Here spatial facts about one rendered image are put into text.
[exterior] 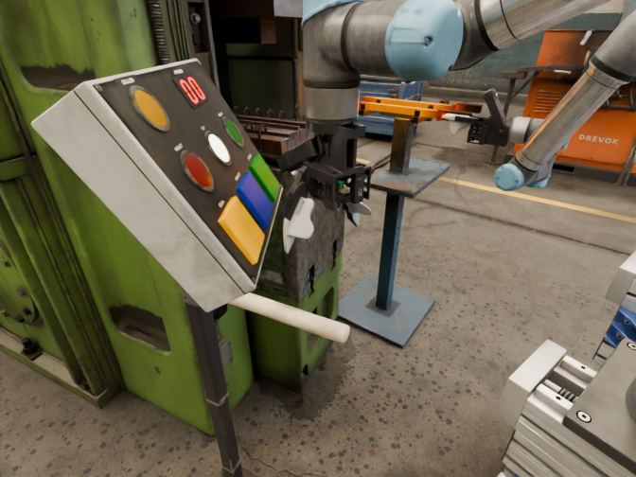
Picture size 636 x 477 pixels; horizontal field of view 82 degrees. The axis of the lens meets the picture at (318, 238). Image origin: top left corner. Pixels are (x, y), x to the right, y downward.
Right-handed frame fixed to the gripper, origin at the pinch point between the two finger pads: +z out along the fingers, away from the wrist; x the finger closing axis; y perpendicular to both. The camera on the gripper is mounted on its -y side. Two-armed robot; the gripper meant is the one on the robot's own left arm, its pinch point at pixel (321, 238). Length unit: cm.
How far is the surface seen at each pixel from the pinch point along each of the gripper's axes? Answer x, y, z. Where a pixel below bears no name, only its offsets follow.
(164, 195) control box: -24.3, 3.3, -15.2
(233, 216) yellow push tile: -16.3, 2.2, -9.8
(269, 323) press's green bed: 14, -47, 61
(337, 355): 43, -42, 93
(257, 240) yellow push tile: -13.3, 2.7, -5.4
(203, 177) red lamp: -18.5, -0.3, -14.9
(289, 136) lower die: 23.1, -43.7, -4.9
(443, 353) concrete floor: 81, -14, 93
